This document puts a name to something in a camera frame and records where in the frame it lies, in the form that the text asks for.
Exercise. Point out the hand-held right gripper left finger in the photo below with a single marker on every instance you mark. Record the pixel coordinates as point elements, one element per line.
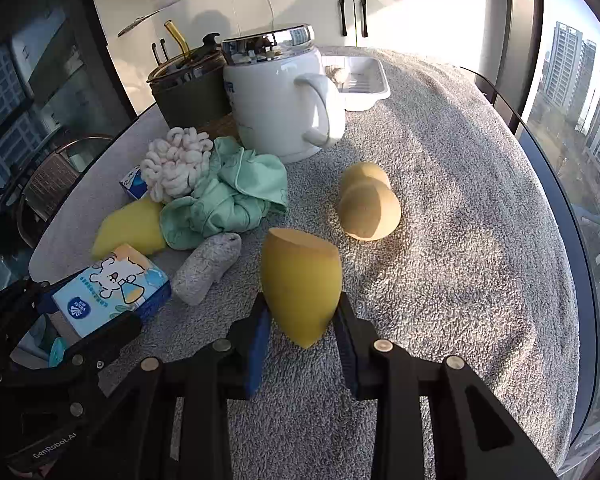
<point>257,357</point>

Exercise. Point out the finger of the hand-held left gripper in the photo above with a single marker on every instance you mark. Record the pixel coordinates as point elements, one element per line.
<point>10,305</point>
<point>100,347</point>

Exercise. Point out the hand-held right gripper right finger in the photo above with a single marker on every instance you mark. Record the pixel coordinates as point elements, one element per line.
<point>347,357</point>

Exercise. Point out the bear print tissue packet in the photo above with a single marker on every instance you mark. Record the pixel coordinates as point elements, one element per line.
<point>110,285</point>

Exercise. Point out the yellow beveled makeup sponge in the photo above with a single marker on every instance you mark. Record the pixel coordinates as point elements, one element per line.
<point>300,280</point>

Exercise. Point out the yellow rectangular sponge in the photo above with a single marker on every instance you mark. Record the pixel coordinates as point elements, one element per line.
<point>130,230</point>

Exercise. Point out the small blue white tissue packet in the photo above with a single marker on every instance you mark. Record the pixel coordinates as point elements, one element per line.
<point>132,183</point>

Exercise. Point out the mint green cloth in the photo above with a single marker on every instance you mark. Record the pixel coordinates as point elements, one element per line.
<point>240,180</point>

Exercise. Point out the white chenille scrunchie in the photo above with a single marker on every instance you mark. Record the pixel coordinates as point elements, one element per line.
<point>175,165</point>

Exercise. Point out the white plastic tray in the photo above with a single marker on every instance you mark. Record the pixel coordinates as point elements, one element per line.
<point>367,96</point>

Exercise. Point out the metal mesh chair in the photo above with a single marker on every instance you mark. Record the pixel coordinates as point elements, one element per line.
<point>50,180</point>

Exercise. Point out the tan makeup sponge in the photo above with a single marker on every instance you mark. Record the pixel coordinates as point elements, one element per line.
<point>370,210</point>
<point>362,172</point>

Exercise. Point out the grey terry towel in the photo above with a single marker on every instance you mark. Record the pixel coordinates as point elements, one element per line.
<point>455,210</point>

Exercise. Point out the white mug with chrome lid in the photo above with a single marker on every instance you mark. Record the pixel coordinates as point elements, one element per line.
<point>270,105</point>

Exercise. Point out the glass cup with green sleeve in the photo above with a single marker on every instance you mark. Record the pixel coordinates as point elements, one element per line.
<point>190,95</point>

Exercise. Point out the amber plastic straw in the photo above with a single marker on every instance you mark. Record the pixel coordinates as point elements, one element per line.
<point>176,40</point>

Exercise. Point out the white cabinet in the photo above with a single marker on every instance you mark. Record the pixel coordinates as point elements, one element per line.
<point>305,0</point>

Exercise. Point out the dark window frame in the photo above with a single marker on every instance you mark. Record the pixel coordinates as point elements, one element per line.
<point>522,35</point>

